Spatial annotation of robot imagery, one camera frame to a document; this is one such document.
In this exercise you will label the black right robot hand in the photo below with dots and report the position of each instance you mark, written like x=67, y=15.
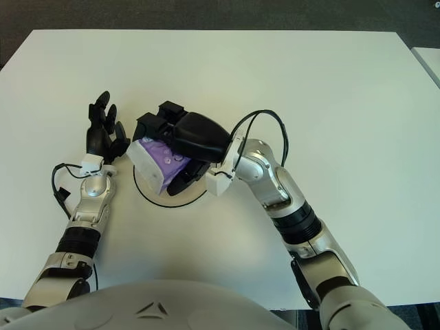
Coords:
x=199, y=137

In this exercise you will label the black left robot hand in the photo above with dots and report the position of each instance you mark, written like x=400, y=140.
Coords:
x=98, y=141

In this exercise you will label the purple tissue paper pack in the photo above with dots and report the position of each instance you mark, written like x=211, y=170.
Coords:
x=161, y=154

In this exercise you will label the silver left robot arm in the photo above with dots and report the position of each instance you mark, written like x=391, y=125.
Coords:
x=96, y=187

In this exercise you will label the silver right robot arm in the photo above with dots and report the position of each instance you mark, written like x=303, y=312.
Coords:
x=261, y=161

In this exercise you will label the white plate with black rim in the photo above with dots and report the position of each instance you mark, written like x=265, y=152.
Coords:
x=185, y=199

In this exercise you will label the grey robot torso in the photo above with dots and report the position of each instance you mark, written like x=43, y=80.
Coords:
x=154, y=297

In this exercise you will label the white side table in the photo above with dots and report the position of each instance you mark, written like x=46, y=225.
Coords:
x=429, y=62

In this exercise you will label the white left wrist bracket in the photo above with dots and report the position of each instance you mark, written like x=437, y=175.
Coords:
x=93, y=162

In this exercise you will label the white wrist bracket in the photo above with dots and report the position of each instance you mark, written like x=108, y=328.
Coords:
x=93, y=162
x=218, y=184

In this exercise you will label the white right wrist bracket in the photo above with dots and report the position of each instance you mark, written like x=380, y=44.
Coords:
x=218, y=184

